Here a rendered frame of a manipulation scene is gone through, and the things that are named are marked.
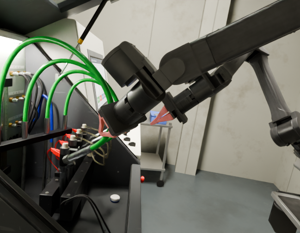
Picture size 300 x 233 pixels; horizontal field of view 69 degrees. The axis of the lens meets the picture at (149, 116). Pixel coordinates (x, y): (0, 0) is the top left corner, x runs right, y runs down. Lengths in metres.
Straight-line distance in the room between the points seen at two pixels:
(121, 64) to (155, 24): 2.98
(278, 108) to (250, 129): 2.63
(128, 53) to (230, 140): 3.19
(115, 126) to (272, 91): 0.68
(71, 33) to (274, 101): 0.87
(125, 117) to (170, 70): 0.14
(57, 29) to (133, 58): 0.70
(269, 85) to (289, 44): 2.68
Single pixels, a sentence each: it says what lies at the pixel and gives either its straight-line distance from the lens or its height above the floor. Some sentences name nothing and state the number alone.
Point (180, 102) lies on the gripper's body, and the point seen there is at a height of 1.31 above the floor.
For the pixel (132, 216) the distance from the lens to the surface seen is 0.72.
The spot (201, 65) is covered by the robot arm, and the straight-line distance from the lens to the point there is 0.38.
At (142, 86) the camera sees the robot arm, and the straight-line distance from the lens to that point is 0.38.
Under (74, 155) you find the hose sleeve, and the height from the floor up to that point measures 1.15.
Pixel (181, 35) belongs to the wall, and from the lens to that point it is 3.32.
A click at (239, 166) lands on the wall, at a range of 3.68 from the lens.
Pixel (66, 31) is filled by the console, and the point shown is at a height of 1.50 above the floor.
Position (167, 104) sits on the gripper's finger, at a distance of 0.61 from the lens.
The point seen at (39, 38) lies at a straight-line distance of 0.64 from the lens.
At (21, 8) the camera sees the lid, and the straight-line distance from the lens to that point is 0.87.
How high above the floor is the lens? 1.38
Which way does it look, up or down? 11 degrees down
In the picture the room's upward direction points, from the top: 8 degrees clockwise
